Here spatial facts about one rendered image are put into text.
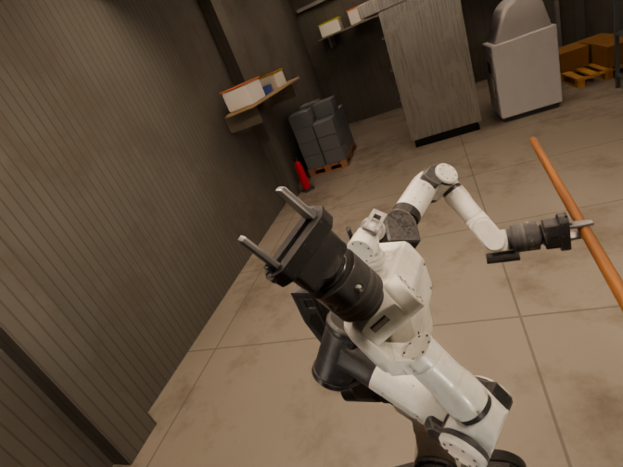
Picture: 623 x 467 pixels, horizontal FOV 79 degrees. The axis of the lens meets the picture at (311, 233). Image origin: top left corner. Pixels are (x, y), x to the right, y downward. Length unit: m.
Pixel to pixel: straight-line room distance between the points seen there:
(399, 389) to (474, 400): 0.15
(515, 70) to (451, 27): 1.07
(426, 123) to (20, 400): 5.60
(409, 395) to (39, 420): 2.50
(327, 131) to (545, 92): 3.13
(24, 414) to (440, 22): 5.88
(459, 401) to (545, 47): 5.85
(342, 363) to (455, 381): 0.24
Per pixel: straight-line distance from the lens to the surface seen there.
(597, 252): 1.23
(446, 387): 0.66
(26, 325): 2.70
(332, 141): 6.46
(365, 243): 0.84
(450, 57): 6.08
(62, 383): 2.81
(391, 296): 0.59
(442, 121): 6.23
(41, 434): 2.98
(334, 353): 0.80
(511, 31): 6.20
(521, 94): 6.31
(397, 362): 0.62
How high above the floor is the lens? 1.91
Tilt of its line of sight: 24 degrees down
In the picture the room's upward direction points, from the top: 23 degrees counter-clockwise
